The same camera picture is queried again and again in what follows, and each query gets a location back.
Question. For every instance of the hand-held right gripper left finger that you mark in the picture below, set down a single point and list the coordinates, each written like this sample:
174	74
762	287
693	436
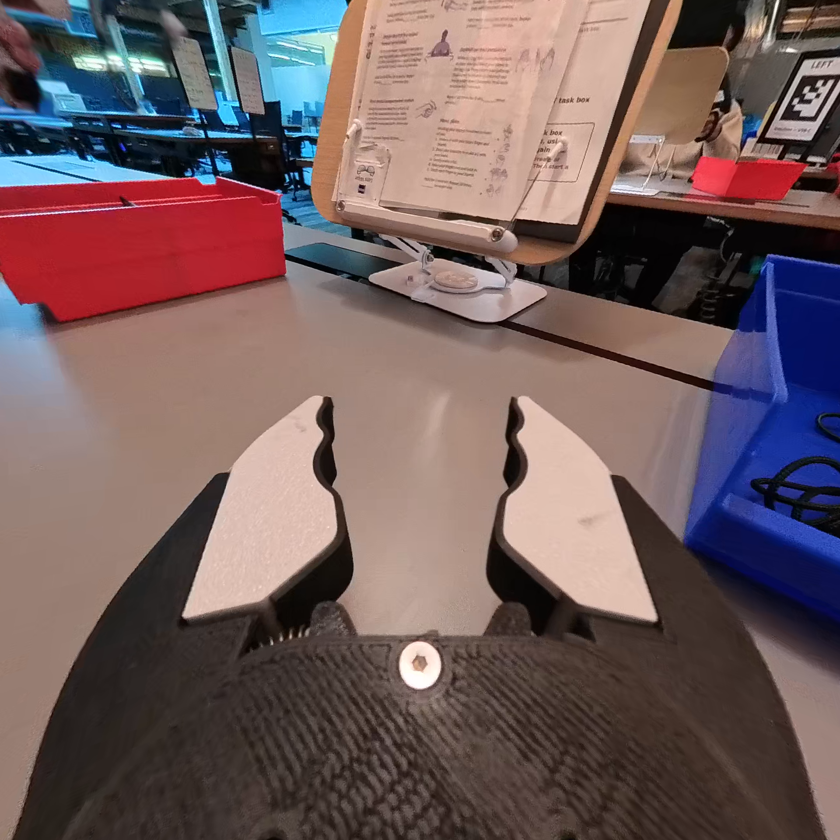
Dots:
262	512

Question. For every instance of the blue plastic bin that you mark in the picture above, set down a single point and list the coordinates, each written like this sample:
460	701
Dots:
741	394

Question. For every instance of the white printed instruction sheet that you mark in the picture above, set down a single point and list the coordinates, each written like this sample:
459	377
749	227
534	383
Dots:
581	174

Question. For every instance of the standing notice board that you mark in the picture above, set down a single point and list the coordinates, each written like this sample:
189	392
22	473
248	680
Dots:
248	79
195	72

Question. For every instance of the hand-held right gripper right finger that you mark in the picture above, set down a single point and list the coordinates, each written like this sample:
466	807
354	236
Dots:
571	518

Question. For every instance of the large red plastic bin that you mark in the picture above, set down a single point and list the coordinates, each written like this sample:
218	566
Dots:
164	256

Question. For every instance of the small clear packet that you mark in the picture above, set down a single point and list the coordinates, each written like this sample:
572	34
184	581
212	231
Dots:
367	177

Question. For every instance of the plain wooden document stand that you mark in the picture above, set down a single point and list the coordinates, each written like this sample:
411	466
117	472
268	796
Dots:
682	92

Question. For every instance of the grey desk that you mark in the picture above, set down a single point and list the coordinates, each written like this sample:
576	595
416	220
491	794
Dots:
426	354

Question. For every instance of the black office chair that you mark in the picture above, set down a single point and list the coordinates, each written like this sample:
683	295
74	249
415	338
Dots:
272	138

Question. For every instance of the black and white marker tag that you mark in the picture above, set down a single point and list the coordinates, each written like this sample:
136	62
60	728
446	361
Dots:
807	98

